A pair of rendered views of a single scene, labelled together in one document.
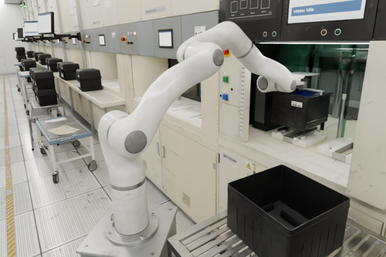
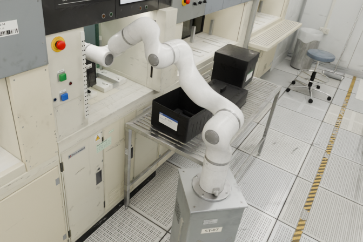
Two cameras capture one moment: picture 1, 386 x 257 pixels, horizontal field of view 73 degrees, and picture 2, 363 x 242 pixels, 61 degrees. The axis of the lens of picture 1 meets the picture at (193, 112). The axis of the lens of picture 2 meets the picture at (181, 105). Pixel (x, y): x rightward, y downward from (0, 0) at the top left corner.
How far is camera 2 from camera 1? 189 cm
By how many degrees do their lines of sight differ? 103
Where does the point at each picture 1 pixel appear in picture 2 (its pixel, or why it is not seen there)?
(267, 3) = not seen: outside the picture
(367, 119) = not seen: hidden behind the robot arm
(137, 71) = not seen: outside the picture
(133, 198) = not seen: hidden behind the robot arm
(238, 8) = not seen: outside the picture
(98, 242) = (235, 197)
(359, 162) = (163, 72)
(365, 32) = (155, 5)
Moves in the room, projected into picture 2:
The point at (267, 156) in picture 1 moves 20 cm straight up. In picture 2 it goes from (112, 114) to (112, 83)
